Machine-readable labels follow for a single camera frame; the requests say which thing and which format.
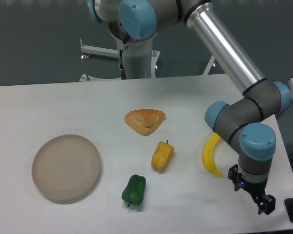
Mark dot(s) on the green bell pepper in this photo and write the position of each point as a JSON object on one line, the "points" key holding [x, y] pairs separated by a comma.
{"points": [[133, 194]]}

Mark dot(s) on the yellow banana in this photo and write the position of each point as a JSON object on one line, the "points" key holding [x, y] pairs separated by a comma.
{"points": [[207, 155]]}

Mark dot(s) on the beige round plate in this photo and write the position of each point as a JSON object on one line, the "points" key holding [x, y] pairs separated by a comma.
{"points": [[66, 168]]}

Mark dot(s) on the golden pastry bread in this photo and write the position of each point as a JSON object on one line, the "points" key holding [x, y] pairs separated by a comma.
{"points": [[145, 121]]}

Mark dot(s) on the yellow bell pepper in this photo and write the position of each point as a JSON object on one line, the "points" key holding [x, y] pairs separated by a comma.
{"points": [[162, 156]]}

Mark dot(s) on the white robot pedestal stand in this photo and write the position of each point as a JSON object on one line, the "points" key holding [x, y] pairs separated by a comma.
{"points": [[136, 59]]}

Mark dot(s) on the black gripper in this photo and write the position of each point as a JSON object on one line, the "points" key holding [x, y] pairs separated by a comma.
{"points": [[255, 185]]}

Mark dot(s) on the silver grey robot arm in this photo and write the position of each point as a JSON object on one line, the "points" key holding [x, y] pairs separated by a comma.
{"points": [[135, 22]]}

